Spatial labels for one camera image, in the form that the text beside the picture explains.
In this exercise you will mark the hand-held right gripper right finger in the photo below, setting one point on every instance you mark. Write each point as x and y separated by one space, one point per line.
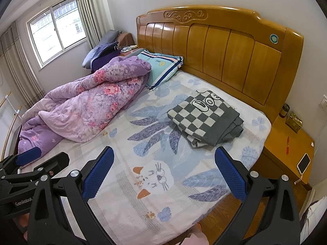
230 174

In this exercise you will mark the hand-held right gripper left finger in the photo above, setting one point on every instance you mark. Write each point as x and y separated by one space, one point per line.
98 174

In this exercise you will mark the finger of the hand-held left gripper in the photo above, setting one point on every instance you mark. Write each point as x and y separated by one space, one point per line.
29 156
55 163

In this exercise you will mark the grey white checkered cardigan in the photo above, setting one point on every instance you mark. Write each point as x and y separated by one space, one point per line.
204 117

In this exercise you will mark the person's left hand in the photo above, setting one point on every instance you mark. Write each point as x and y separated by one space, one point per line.
23 225

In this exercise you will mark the wooden nightstand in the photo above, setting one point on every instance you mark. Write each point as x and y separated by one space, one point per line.
281 148

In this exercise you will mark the red pen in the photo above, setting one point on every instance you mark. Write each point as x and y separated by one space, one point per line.
288 145

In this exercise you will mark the purple floral quilt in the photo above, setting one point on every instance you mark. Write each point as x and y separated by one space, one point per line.
84 102

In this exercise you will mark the person's pink clothing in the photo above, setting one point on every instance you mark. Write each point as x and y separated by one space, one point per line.
196 237

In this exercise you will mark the smartphone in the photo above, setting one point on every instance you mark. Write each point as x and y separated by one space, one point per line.
303 163

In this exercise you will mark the gold box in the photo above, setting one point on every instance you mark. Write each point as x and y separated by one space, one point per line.
294 121

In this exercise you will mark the dark jar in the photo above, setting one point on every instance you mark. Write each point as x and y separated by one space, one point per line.
284 110

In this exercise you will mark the beige striped curtain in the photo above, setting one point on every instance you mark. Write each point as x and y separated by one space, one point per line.
94 12
18 69

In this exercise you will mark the white and dark garment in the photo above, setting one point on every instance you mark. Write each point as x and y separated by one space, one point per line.
314 224

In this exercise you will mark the dark purple blanket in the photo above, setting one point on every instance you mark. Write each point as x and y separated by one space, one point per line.
102 61

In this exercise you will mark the teal striped pillow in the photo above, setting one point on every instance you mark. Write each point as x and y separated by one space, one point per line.
161 66

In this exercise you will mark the grey blue pillow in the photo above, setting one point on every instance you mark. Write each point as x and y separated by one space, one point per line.
102 46

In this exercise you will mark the barred window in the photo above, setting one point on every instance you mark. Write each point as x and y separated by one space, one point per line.
56 30

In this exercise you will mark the cluttered small nightstand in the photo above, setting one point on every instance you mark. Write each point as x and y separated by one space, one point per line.
129 49

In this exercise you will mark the brown cloth covered chair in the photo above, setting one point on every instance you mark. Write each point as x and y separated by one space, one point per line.
127 40

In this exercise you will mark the wooden wall rail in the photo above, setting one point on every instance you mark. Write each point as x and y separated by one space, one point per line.
5 99
10 132

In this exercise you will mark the white rail post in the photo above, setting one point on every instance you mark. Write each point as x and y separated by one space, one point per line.
12 104

